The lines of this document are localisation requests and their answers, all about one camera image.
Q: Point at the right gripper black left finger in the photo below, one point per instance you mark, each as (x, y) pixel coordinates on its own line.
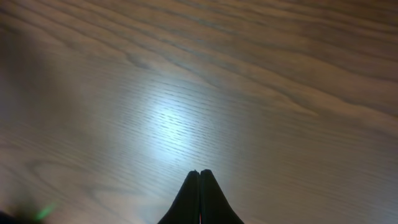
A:
(185, 208)

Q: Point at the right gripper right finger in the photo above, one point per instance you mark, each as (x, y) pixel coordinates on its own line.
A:
(214, 206)

